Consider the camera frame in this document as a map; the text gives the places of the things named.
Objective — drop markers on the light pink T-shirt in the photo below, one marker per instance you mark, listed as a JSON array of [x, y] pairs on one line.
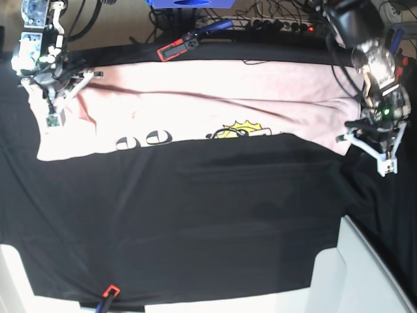
[[149, 104]]

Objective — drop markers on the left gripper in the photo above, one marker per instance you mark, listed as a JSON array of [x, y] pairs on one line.
[[385, 107]]

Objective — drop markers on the blue clamp handle right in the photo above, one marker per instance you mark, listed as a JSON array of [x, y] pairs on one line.
[[395, 40]]

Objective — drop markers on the white power strip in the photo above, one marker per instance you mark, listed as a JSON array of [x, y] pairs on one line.
[[287, 25]]

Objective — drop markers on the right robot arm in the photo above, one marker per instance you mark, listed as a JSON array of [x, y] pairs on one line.
[[45, 16]]

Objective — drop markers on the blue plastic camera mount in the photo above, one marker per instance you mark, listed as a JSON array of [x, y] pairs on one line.
[[226, 4]]

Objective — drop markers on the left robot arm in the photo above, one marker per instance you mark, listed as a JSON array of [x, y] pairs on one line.
[[353, 23]]

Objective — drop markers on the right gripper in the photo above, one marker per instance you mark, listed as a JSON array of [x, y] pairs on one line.
[[40, 62]]

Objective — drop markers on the black table cloth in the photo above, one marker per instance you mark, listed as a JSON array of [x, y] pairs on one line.
[[194, 220]]

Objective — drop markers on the orange clamp at right edge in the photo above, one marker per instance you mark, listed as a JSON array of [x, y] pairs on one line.
[[401, 64]]

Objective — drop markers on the blue clamp at front edge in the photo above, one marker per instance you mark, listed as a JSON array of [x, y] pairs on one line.
[[107, 299]]

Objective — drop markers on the orange black clamp, blue handles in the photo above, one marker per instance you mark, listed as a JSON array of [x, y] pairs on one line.
[[191, 40]]

